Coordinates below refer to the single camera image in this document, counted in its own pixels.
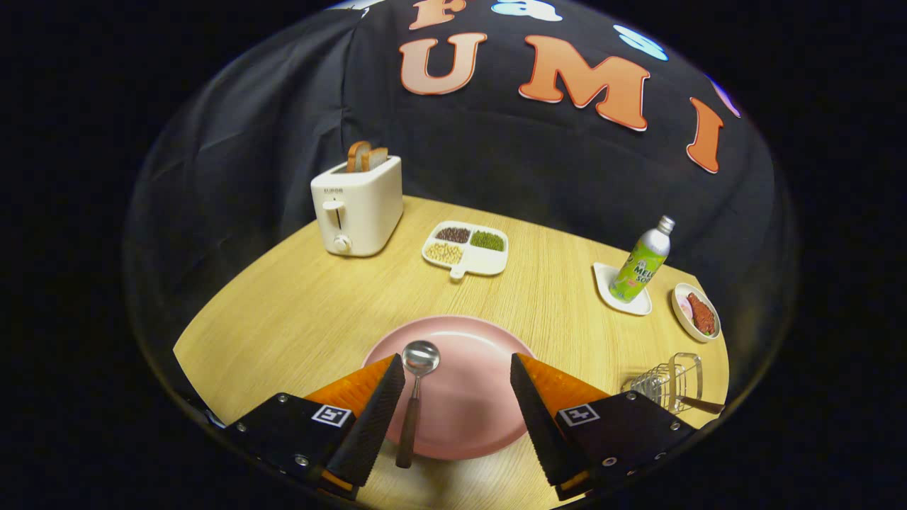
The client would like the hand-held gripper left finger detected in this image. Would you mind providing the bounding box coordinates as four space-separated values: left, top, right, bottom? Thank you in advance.
225 353 407 500

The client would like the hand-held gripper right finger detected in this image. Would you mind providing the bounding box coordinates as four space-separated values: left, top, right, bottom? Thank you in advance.
509 352 699 502

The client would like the metal fork wooden handle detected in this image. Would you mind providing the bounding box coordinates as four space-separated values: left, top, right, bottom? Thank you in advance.
666 393 726 415

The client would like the pink round plate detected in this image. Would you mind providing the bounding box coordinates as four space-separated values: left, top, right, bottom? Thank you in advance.
362 315 539 461

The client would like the metal cutlery basket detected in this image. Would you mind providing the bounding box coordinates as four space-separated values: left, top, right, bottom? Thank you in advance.
622 352 704 414

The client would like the white square coaster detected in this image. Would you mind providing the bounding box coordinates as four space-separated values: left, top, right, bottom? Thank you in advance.
592 262 653 317

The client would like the white divided dish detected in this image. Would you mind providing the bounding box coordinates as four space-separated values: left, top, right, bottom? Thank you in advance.
422 221 509 280

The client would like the white oval food plate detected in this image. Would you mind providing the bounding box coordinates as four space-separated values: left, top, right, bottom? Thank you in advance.
671 283 722 344

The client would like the silver bottle green label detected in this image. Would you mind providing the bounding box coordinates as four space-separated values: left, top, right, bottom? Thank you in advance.
609 215 676 304

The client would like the red meat piece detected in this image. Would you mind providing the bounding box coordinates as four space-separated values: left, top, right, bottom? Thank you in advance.
687 293 717 336

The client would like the cream white toaster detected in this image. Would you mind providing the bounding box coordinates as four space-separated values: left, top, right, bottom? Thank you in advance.
310 156 404 258

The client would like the metal spoon wooden handle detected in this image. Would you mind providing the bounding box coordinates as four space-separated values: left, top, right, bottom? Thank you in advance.
395 340 441 470

